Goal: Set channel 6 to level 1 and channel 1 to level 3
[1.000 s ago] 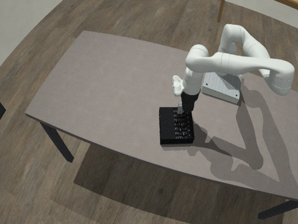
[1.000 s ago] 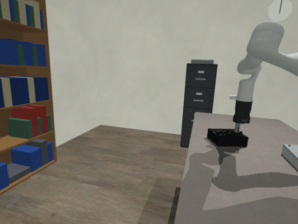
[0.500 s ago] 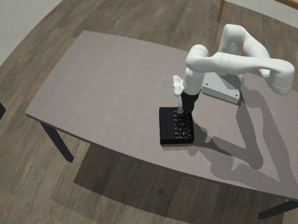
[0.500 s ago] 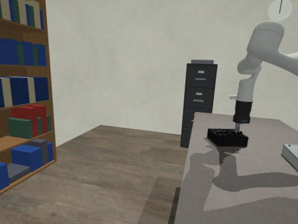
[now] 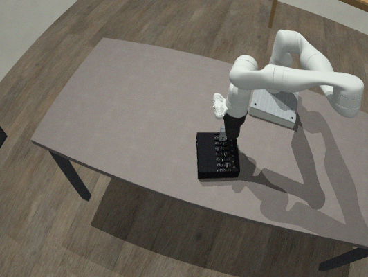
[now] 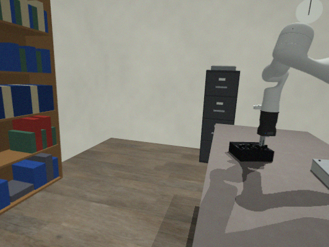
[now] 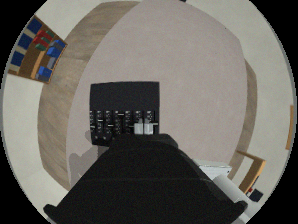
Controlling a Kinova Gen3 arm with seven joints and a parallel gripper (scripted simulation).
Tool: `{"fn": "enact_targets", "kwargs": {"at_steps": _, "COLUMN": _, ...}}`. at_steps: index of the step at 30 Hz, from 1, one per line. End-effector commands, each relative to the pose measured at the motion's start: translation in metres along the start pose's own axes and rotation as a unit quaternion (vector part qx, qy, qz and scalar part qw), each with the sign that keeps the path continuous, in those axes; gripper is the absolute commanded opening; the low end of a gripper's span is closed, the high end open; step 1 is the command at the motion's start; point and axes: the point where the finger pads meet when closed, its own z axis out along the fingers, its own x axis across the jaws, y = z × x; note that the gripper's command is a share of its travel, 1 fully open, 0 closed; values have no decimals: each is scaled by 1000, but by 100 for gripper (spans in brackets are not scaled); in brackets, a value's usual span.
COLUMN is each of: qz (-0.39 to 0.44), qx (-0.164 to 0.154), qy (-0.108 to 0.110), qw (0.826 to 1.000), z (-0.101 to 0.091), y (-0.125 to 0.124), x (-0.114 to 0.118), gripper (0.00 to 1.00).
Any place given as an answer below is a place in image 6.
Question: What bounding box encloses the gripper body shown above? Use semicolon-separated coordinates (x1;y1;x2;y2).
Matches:
254;100;280;136

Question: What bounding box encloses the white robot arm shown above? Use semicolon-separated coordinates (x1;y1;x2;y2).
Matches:
262;23;329;101

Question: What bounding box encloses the black lighting desk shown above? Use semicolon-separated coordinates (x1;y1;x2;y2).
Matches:
229;142;274;162

